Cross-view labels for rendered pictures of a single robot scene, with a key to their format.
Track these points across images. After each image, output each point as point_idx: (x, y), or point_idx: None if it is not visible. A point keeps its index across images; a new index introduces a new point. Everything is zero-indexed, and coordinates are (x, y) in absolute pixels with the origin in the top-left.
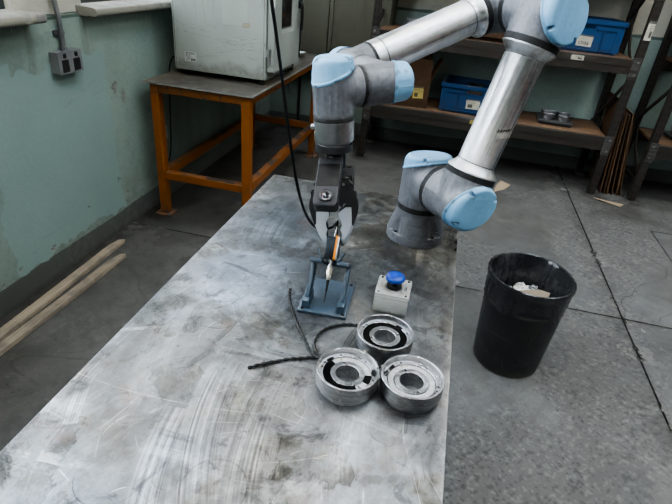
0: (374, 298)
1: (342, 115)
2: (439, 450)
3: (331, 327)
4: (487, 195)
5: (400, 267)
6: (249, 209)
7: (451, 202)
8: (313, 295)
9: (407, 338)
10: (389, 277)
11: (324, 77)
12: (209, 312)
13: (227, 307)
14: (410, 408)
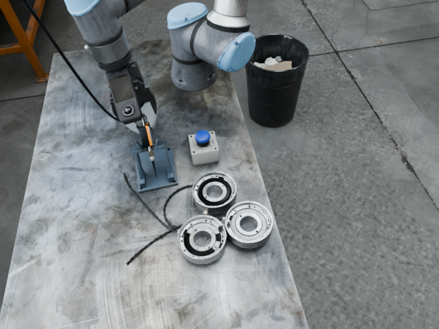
0: (193, 158)
1: (112, 33)
2: (285, 267)
3: (171, 196)
4: (247, 39)
5: (197, 113)
6: (51, 102)
7: (222, 55)
8: (144, 172)
9: (230, 186)
10: (198, 139)
11: (80, 5)
12: (71, 225)
13: (83, 213)
14: (256, 246)
